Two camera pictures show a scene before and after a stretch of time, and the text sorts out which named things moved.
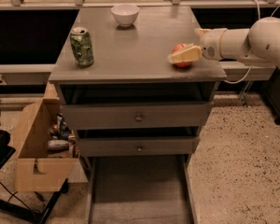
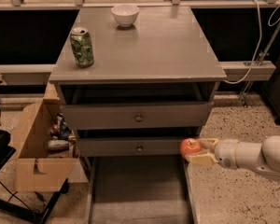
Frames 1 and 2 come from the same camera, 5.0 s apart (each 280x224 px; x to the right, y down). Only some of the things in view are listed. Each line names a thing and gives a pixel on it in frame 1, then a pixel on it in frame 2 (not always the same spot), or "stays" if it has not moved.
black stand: x=1 y=151 stays
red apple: x=179 y=48 → x=189 y=146
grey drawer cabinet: x=138 y=117 stays
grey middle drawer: x=138 y=146 stays
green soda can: x=81 y=46 stays
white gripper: x=209 y=45 → x=226 y=153
